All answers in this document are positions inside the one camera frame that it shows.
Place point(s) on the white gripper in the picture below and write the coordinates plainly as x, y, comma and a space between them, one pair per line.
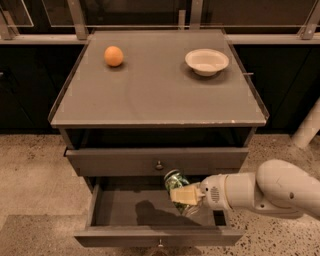
212, 192

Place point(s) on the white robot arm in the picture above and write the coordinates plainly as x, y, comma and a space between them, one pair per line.
277, 189

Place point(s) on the grey open lower drawer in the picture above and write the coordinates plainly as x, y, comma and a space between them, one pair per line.
137, 212

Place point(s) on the grey drawer cabinet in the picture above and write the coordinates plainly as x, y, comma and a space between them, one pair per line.
154, 99

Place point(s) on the grey upper drawer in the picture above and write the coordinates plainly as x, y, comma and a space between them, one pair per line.
99, 162

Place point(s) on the white bowl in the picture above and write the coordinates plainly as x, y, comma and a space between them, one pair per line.
206, 62

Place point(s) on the orange fruit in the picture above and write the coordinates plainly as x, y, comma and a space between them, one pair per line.
113, 56

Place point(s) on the metal window railing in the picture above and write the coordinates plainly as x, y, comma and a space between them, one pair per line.
82, 17

